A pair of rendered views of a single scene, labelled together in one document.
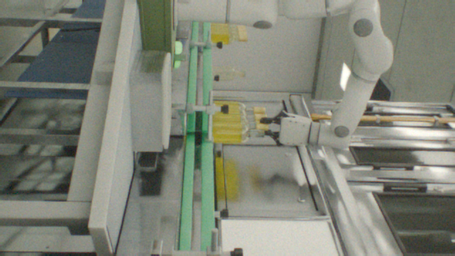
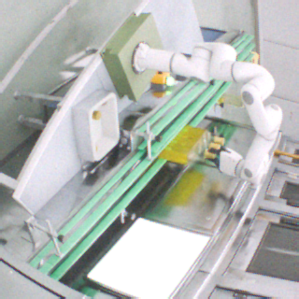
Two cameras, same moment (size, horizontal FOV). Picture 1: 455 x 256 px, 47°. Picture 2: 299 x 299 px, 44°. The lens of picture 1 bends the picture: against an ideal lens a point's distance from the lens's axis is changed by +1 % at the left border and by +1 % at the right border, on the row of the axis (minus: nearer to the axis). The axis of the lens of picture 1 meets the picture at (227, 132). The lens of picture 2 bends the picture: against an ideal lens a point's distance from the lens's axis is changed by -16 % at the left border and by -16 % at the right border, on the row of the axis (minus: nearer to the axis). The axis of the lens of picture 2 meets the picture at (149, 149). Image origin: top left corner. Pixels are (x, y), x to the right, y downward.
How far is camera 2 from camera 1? 81 cm
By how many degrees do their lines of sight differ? 30
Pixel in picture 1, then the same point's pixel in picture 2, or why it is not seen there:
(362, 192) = (263, 220)
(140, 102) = (78, 126)
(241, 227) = (148, 226)
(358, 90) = (260, 144)
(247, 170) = (191, 186)
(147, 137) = (84, 150)
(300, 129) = (231, 163)
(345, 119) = (249, 164)
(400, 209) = (276, 237)
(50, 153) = not seen: hidden behind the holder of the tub
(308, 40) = not seen: outside the picture
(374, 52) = (257, 118)
